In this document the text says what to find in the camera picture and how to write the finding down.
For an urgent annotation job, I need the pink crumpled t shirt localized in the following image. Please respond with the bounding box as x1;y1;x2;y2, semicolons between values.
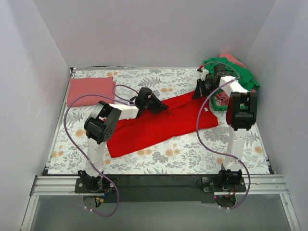
215;53;246;106

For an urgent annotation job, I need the green plastic basket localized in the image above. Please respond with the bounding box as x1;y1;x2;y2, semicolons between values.
211;82;248;111

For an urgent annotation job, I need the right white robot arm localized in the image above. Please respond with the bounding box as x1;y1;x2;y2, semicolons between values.
193;61;257;192

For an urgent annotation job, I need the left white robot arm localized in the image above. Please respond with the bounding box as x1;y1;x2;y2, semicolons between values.
78;87;168;193

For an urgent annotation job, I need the red t shirt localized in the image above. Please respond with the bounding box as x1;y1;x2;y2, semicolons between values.
107;92;204;158

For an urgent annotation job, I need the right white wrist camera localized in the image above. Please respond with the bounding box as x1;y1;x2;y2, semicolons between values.
197;67;209;81

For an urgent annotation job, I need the folded pink t shirt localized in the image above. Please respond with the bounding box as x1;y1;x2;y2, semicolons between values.
67;77;115;107

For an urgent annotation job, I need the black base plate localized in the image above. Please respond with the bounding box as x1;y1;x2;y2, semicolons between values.
75;171;249;203

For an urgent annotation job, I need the floral patterned table mat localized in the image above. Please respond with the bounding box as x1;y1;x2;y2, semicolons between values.
47;68;275;175

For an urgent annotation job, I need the green crumpled t shirt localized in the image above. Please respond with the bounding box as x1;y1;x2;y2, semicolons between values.
202;57;259;91

